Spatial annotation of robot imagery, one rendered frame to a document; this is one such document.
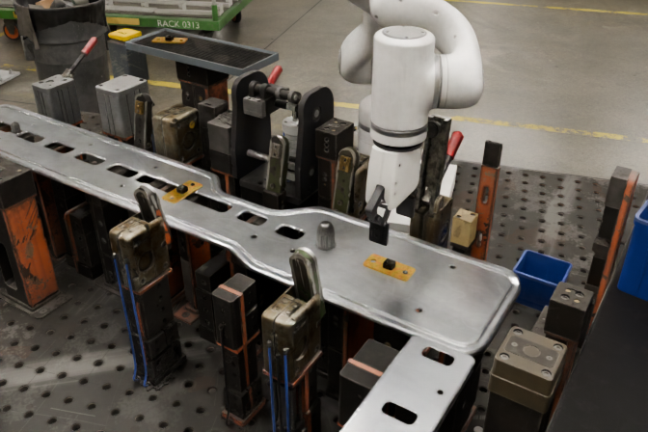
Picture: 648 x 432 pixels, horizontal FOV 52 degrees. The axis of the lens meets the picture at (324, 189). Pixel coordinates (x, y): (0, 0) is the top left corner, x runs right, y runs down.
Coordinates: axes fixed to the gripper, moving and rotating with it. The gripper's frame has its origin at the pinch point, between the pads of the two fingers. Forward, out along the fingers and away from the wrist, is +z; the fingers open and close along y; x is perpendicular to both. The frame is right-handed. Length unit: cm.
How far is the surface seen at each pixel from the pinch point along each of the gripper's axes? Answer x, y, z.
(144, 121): -69, -12, 4
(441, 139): 1.1, -14.7, -9.3
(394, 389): 13.1, 23.5, 8.5
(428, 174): -0.5, -14.5, -2.1
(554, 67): -68, -399, 113
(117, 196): -57, 8, 9
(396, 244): -2.0, -6.6, 8.9
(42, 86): -105, -13, 4
